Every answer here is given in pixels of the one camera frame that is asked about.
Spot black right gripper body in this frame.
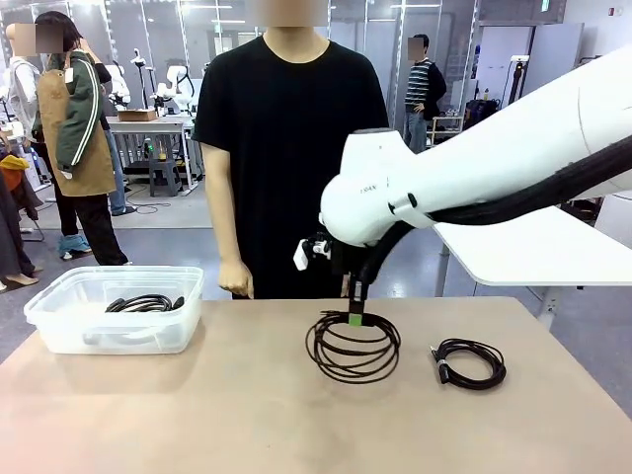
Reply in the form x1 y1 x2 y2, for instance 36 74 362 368
331 241 369 285

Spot black cable with grey tie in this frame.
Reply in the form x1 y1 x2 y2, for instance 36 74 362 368
304 308 402 384

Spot black cable with barrel connector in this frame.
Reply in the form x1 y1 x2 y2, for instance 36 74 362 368
430 338 509 394

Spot black power cable with plug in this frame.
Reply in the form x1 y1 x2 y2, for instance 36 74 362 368
104 294 187 315

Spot person's right forearm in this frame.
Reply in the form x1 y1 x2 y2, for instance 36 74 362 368
207 192 248 266

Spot person's right hand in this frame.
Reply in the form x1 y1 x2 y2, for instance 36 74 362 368
217 260 256 300

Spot person in black t-shirt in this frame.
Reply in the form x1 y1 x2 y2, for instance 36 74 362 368
191 0 391 301

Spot wooden shoe rack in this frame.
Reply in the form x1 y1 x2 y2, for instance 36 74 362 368
427 112 465 147

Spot white table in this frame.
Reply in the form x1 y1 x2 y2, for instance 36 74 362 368
433 204 632 327

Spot person in striped sweater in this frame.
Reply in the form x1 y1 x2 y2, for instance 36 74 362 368
404 34 448 154

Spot black bags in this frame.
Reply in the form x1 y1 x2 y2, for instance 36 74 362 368
463 98 503 124

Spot dark grey stool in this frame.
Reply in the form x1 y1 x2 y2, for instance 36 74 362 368
147 158 183 198

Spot grey workbench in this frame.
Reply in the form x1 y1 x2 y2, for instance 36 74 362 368
106 116 203 192

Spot black utility cart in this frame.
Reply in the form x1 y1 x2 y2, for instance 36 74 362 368
565 197 603 226

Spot black stand with white head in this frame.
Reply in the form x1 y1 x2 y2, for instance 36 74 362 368
508 54 530 103

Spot white cylinder unit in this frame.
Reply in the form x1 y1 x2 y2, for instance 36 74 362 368
592 193 632 248

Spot clear plastic storage bin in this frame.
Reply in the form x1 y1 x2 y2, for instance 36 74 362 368
23 265 206 356

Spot person in apron and green jacket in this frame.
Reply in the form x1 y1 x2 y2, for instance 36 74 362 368
30 10 130 268

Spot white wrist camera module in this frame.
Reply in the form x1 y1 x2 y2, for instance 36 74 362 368
293 231 333 272

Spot black cable sleeve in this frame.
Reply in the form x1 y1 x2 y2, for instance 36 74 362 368
355 139 632 297

